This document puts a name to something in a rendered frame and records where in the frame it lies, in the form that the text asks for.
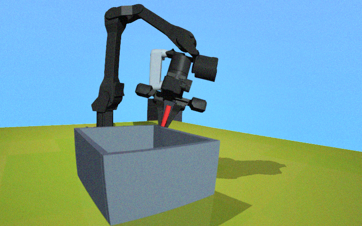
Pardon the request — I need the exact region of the red peg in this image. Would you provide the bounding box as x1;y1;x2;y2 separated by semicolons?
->
161;105;171;127

